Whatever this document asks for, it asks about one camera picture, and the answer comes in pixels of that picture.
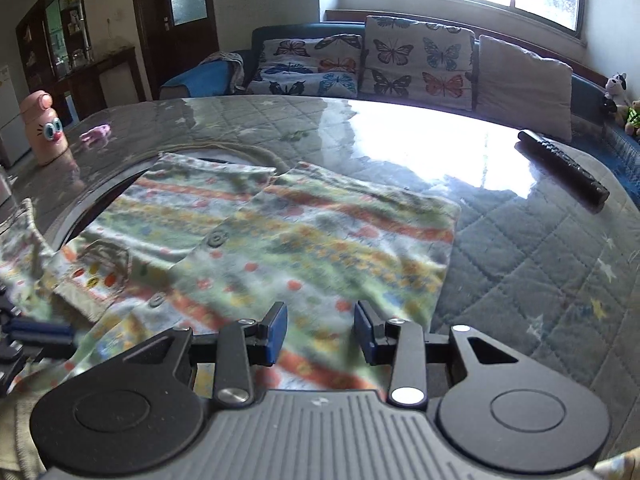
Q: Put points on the green patterned towel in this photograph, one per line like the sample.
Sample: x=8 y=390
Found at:
x=310 y=240

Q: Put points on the pink bottle with cartoon eyes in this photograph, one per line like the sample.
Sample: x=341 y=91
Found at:
x=45 y=130

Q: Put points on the black and white plush cow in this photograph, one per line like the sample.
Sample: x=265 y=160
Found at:
x=616 y=90

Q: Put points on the dark wooden side table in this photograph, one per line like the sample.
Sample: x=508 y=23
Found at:
x=120 y=75

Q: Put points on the large butterfly print cushion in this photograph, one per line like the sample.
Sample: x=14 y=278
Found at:
x=420 y=60

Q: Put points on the plush bear with green vest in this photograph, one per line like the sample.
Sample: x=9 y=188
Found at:
x=632 y=117

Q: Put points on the black remote control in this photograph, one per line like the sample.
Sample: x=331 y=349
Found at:
x=562 y=165

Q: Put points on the small pink toy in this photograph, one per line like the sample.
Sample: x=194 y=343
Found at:
x=96 y=133

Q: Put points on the dark wooden display cabinet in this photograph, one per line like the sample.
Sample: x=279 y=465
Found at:
x=55 y=35

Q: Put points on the dark blue sofa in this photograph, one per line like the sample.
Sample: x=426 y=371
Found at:
x=280 y=32

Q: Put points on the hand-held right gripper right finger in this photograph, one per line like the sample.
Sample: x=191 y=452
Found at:
x=363 y=332

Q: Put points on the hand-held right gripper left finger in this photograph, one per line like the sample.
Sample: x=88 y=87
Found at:
x=276 y=332

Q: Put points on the dark wooden door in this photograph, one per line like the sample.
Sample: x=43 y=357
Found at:
x=175 y=20

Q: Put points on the grey blanket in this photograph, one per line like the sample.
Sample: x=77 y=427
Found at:
x=225 y=65

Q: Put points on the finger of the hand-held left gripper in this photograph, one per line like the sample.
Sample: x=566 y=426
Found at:
x=45 y=339
x=40 y=326

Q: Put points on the white refrigerator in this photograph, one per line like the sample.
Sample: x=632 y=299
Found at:
x=11 y=115

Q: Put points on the plain beige cushion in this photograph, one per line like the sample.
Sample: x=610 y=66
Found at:
x=522 y=85

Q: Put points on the small butterfly print cushion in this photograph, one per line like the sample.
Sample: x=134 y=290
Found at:
x=310 y=50
x=305 y=82

